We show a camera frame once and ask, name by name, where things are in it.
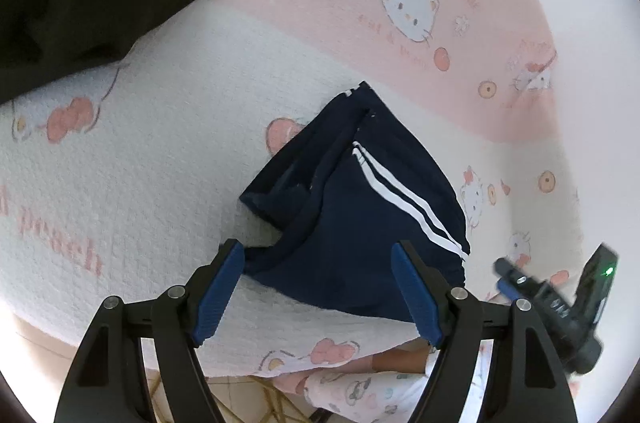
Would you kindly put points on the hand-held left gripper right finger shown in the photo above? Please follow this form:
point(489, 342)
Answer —
point(415, 298)

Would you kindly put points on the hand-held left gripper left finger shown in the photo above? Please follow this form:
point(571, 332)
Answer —
point(220, 295)

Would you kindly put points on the navy shorts with white stripes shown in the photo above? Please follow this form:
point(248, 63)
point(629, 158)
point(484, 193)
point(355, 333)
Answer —
point(350, 223)

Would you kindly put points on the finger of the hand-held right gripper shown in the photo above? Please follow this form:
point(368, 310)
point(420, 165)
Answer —
point(512, 275)

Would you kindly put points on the pink cartoon cat printed blanket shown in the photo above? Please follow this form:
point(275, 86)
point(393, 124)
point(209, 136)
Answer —
point(150, 183)

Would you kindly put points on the person's printed pajama pants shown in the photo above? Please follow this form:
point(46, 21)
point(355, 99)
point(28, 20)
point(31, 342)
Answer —
point(350, 393)

